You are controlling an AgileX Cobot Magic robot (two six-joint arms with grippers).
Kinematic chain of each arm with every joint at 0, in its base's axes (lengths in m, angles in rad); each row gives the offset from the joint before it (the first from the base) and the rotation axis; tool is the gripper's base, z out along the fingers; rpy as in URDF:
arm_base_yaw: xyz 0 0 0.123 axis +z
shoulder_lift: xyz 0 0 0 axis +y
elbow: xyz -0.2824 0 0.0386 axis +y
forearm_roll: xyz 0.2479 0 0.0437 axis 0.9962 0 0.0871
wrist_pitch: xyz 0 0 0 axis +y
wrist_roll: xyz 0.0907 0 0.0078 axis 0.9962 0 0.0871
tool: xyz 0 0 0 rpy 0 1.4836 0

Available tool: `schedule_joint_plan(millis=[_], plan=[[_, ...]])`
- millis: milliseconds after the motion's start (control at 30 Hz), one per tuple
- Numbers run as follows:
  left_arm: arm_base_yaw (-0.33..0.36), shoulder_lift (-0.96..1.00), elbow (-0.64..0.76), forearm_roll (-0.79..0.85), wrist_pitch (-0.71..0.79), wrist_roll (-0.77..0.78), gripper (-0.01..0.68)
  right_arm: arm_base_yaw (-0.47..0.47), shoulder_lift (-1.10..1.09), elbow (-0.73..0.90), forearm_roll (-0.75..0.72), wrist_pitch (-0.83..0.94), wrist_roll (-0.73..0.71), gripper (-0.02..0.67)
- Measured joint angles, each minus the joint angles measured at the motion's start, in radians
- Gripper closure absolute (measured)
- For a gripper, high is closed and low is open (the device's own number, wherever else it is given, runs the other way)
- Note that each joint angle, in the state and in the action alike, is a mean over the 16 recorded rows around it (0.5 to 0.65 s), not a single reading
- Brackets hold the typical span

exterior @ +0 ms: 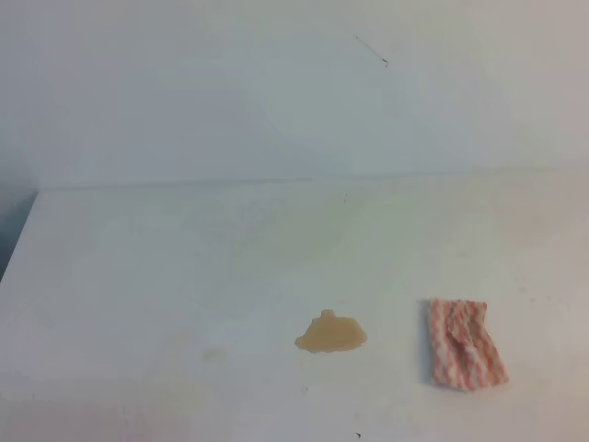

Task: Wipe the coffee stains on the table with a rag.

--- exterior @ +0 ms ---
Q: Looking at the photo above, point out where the pink striped rag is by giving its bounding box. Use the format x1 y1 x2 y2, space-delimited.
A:
418 297 509 393

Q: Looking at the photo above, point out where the brown coffee stain puddle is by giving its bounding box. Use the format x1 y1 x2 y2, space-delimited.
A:
294 309 367 354

